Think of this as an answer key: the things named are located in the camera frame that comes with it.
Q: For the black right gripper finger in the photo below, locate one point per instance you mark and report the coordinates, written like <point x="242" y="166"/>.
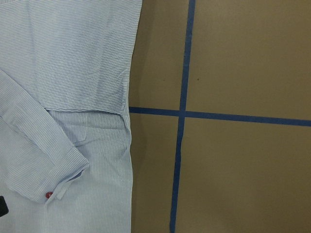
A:
<point x="3" y="207"/>

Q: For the light blue striped shirt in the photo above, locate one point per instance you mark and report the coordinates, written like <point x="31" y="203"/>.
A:
<point x="65" y="137"/>

